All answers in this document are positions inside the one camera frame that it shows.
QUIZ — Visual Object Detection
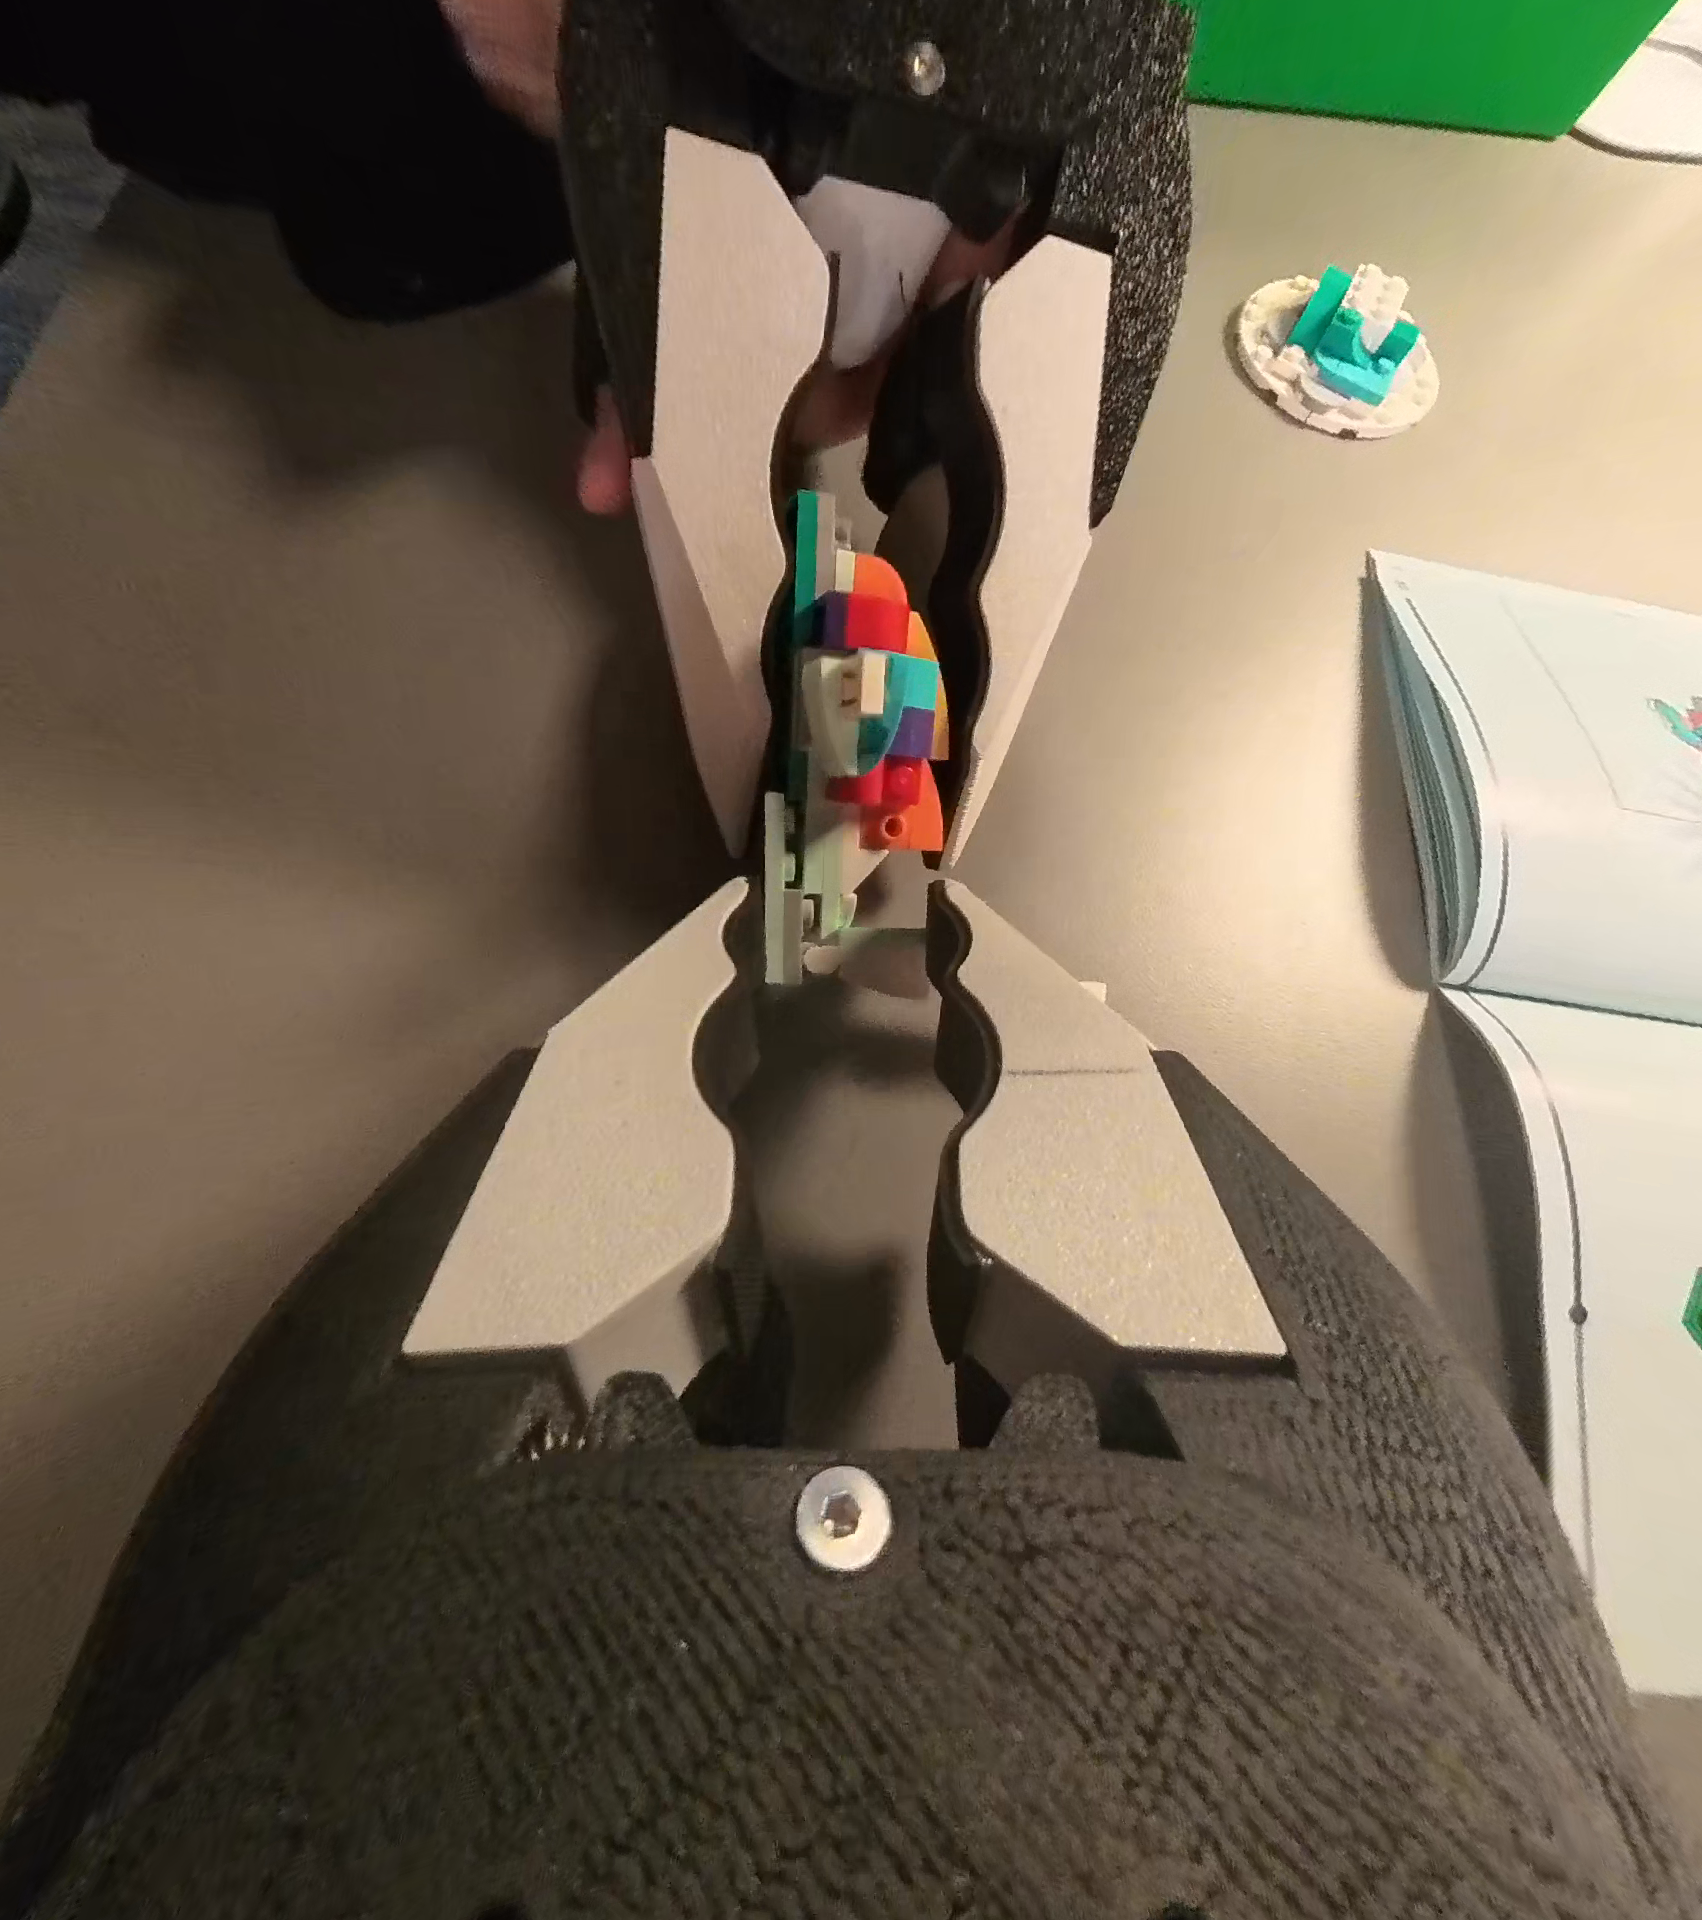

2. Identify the multicoloured lego model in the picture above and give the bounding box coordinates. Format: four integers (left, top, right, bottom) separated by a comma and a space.
783, 485, 962, 863

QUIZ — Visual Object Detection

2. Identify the green box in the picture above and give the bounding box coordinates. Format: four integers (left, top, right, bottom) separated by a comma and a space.
1181, 0, 1678, 140

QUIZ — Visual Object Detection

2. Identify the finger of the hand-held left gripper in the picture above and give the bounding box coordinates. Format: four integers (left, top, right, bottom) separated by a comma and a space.
631, 124, 846, 863
932, 231, 1116, 872

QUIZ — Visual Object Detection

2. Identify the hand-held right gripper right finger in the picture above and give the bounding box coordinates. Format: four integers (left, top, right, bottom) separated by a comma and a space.
927, 878, 1292, 1380

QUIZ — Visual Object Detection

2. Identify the person's black clothing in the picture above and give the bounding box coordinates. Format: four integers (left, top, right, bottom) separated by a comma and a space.
0, 0, 587, 324

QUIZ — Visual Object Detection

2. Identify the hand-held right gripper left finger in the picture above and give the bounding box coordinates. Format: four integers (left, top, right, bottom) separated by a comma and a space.
399, 875, 764, 1390

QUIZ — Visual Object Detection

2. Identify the person's left hand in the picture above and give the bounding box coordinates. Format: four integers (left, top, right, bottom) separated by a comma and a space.
439, 0, 639, 520

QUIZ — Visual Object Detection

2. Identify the lego instruction booklet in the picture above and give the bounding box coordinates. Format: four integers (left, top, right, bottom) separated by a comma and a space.
1368, 545, 1702, 1704

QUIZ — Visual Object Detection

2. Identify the round white lego base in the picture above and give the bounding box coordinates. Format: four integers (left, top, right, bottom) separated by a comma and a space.
1227, 262, 1442, 440

